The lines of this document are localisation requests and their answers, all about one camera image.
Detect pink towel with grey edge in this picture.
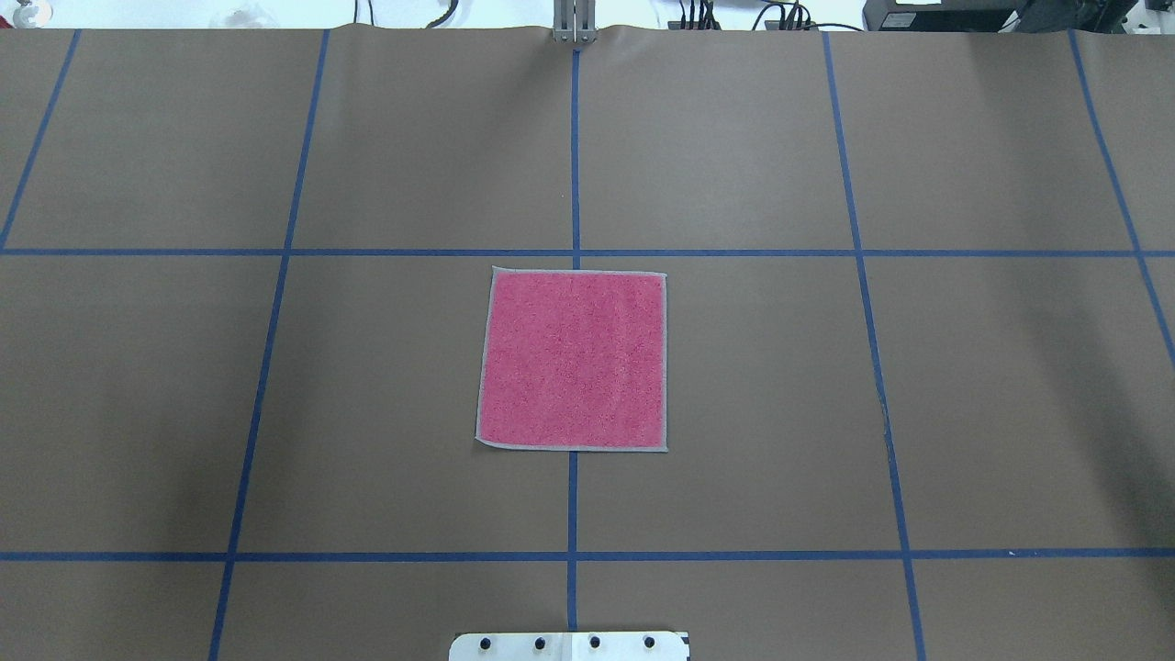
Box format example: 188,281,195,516
475,267,669,454

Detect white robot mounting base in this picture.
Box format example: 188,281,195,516
448,630,691,660

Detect brown paper table cover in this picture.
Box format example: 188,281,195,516
4,25,1171,660

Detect black equipment box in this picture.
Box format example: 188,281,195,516
861,1,1137,34

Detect aluminium frame post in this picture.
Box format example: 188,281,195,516
553,0,597,45

